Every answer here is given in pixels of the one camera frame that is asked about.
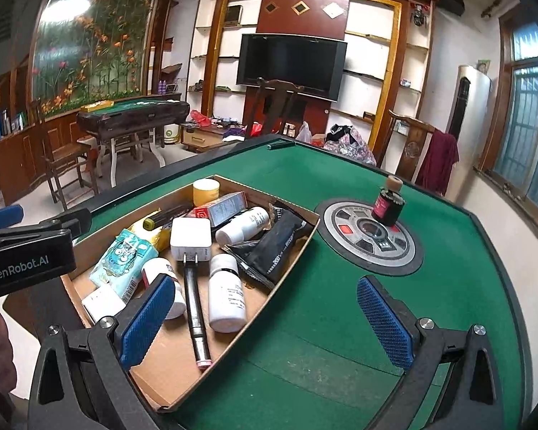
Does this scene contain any cardboard box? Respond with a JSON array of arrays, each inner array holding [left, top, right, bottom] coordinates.
[[60, 175, 321, 413]]

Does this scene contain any white charger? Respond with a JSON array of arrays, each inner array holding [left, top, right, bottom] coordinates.
[[170, 218, 212, 267]]

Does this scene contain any floral fabric bag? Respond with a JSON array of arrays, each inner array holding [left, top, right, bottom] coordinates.
[[323, 123, 377, 166]]

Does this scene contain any black pen pink tip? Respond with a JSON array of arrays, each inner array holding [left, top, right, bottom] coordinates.
[[182, 253, 213, 370]]

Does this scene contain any slatted wooden chair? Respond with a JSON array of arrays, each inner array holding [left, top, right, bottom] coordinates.
[[29, 99, 99, 209]]

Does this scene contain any small white bottle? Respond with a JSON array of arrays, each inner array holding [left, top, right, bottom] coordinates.
[[215, 207, 270, 246]]

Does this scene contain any round table control panel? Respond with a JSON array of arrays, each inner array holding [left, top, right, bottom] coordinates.
[[315, 197, 424, 277]]

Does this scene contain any standing air conditioner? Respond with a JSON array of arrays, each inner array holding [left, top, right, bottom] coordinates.
[[446, 65, 492, 137]]

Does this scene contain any gold snack packet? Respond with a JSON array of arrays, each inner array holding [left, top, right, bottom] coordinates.
[[130, 217, 173, 252]]

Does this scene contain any wall shelving unit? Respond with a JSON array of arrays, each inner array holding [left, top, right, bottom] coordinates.
[[186, 0, 435, 153]]

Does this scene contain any dark wooden mahjong table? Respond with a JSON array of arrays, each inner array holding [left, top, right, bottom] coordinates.
[[76, 95, 191, 186]]

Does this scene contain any black snack packet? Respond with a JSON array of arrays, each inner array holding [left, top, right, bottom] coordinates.
[[220, 201, 317, 290]]

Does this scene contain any black television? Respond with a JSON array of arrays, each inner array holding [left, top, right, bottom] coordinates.
[[236, 33, 348, 102]]

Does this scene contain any red and grey box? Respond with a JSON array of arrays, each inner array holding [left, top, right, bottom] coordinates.
[[193, 192, 248, 228]]

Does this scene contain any black tube brass end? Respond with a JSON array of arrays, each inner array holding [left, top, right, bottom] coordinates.
[[142, 204, 193, 231]]

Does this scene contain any floral glass panel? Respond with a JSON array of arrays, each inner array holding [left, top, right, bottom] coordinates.
[[29, 0, 162, 119]]

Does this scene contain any window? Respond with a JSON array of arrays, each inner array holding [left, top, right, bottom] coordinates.
[[475, 4, 538, 225]]

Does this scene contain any wooden coffee table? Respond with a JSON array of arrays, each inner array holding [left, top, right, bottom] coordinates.
[[181, 119, 247, 153]]

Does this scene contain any teal cartoon packet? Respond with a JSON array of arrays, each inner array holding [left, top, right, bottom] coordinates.
[[90, 228, 159, 303]]

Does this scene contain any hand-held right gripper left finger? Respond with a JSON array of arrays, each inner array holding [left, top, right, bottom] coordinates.
[[27, 272, 178, 430]]

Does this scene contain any dark wooden chair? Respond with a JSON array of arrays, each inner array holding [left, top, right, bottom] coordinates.
[[243, 77, 305, 139]]

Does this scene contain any large white medicine bottle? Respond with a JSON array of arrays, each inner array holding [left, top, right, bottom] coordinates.
[[207, 253, 247, 333]]

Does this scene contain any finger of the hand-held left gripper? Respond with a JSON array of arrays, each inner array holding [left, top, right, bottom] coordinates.
[[38, 208, 93, 245], [0, 205, 24, 232]]

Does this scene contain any white bottle red label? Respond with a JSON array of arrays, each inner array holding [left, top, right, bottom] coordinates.
[[141, 257, 187, 320]]

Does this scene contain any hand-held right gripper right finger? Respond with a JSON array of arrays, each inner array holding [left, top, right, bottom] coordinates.
[[356, 276, 496, 430]]

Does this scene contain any yellow jar white lid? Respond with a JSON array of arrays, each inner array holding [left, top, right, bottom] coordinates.
[[193, 178, 220, 207]]

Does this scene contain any maroon garment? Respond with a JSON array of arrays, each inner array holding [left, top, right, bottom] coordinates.
[[415, 129, 460, 195]]

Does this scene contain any carved wooden chair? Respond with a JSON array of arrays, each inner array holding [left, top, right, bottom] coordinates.
[[377, 110, 435, 184]]

